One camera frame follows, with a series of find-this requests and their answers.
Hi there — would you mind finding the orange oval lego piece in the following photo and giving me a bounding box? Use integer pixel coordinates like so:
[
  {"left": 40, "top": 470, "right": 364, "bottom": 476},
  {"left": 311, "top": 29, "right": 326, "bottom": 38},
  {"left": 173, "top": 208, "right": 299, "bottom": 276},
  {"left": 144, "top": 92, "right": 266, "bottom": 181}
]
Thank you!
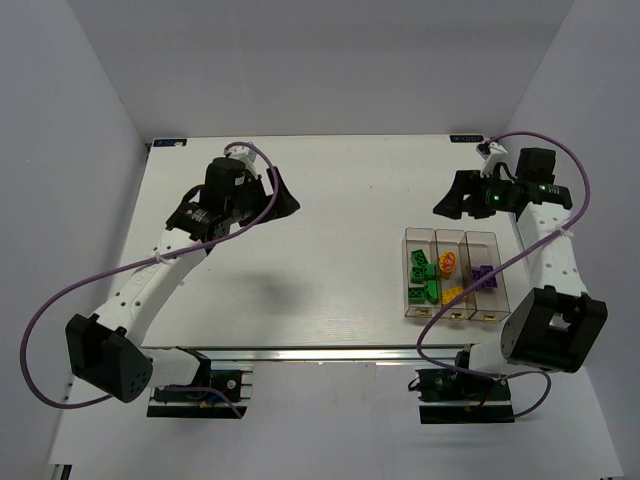
[{"left": 438, "top": 250, "right": 458, "bottom": 279}]

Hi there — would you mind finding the green lego brick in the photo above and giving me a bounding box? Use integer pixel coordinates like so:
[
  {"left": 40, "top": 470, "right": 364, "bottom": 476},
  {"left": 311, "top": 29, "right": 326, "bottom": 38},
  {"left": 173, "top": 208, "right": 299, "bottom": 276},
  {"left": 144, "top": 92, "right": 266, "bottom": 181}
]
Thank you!
[
  {"left": 407, "top": 286, "right": 427, "bottom": 304},
  {"left": 410, "top": 267, "right": 426, "bottom": 284},
  {"left": 410, "top": 249, "right": 429, "bottom": 268}
]

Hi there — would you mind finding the purple lego brick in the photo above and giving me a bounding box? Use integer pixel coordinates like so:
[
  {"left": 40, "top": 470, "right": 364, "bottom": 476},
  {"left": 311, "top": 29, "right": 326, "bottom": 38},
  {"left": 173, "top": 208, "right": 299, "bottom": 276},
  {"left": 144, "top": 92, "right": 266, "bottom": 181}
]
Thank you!
[
  {"left": 479, "top": 265, "right": 498, "bottom": 289},
  {"left": 471, "top": 267, "right": 485, "bottom": 282}
]

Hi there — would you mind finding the yellow lego brick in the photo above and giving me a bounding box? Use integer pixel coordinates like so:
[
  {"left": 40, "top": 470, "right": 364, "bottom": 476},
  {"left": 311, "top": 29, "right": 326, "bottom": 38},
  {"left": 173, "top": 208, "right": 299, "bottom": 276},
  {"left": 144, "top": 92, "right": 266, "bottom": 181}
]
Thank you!
[{"left": 442, "top": 286, "right": 464, "bottom": 305}]

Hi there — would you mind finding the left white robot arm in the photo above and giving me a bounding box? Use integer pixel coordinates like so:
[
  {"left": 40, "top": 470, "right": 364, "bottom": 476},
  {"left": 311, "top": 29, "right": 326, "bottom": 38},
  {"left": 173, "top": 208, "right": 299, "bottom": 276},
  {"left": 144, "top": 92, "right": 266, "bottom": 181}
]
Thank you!
[{"left": 65, "top": 154, "right": 300, "bottom": 403}]

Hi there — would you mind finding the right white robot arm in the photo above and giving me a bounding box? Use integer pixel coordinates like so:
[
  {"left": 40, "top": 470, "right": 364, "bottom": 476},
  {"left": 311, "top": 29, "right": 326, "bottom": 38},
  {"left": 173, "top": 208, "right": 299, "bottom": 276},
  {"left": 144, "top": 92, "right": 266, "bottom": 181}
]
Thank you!
[{"left": 433, "top": 141, "right": 608, "bottom": 377}]

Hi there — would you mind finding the left clear container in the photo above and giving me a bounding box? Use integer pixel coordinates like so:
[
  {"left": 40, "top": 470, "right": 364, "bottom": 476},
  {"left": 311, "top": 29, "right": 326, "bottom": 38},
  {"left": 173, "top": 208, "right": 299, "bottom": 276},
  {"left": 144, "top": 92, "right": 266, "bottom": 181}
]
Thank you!
[{"left": 402, "top": 228, "right": 442, "bottom": 318}]

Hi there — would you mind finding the clear container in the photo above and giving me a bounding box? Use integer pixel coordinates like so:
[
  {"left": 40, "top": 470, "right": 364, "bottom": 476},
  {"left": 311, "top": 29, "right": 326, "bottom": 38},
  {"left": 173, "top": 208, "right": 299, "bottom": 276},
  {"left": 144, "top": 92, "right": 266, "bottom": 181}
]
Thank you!
[
  {"left": 436, "top": 229, "right": 476, "bottom": 322},
  {"left": 402, "top": 228, "right": 442, "bottom": 318},
  {"left": 466, "top": 231, "right": 511, "bottom": 324}
]

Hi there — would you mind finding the right blue table label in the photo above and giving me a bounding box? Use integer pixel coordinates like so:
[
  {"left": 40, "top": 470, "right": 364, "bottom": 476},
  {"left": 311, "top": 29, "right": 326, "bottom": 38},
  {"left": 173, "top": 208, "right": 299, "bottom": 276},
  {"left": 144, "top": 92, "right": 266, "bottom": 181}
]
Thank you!
[{"left": 449, "top": 134, "right": 485, "bottom": 144}]

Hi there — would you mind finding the blue table label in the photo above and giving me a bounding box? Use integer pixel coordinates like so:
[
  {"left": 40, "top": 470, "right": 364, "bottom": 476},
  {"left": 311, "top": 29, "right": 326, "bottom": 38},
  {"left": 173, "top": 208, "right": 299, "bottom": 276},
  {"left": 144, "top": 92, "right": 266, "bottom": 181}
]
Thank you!
[
  {"left": 152, "top": 138, "right": 187, "bottom": 148},
  {"left": 449, "top": 134, "right": 485, "bottom": 144}
]

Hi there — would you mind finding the middle clear container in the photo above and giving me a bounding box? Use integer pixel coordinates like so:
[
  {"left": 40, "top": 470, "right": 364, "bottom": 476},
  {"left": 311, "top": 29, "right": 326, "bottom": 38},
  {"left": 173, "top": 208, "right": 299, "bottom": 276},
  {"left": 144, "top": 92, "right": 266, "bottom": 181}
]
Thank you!
[{"left": 436, "top": 229, "right": 476, "bottom": 322}]

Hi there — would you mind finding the left blue table label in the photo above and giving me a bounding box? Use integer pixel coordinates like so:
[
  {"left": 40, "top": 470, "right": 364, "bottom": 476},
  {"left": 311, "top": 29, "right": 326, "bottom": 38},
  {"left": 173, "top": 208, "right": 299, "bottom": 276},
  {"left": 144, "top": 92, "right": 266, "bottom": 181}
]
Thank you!
[{"left": 152, "top": 138, "right": 187, "bottom": 148}]

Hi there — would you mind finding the right clear container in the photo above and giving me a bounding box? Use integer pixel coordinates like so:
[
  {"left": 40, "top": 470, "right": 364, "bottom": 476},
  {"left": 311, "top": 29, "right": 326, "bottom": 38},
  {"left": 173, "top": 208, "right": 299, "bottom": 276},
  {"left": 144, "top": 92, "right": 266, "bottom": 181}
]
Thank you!
[{"left": 466, "top": 231, "right": 511, "bottom": 324}]

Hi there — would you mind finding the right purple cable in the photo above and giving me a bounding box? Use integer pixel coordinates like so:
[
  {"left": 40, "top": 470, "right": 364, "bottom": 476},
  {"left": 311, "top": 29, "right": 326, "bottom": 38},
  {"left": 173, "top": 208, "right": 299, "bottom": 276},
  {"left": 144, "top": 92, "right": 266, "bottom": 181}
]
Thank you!
[{"left": 416, "top": 131, "right": 594, "bottom": 420}]

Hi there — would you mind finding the purple cable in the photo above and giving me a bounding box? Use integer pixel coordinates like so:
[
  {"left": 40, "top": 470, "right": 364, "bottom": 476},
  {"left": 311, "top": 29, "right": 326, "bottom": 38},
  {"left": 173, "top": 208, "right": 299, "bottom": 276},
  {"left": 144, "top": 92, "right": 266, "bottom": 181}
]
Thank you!
[
  {"left": 19, "top": 142, "right": 279, "bottom": 419},
  {"left": 416, "top": 131, "right": 594, "bottom": 420}
]

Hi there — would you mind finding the aluminium table rail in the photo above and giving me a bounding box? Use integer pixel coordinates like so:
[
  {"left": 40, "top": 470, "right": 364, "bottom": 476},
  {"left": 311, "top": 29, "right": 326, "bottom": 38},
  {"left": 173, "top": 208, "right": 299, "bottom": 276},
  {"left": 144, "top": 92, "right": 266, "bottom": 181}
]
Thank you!
[{"left": 92, "top": 347, "right": 474, "bottom": 364}]

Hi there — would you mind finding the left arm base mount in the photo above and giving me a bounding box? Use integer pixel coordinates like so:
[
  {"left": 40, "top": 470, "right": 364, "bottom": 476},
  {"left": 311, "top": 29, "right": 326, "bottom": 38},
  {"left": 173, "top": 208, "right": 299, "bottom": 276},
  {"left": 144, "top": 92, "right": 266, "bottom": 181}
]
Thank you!
[{"left": 146, "top": 364, "right": 253, "bottom": 420}]

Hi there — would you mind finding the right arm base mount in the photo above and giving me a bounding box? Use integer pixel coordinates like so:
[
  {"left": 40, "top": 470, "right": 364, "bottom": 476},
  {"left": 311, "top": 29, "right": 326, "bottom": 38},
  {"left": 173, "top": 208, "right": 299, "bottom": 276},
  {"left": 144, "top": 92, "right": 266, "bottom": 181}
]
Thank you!
[{"left": 408, "top": 369, "right": 515, "bottom": 425}]

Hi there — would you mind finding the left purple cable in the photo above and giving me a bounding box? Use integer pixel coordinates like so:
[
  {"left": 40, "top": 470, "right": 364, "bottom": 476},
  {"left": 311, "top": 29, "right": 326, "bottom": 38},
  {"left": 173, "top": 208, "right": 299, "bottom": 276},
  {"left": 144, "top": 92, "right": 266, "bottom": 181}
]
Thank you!
[{"left": 19, "top": 142, "right": 279, "bottom": 419}]

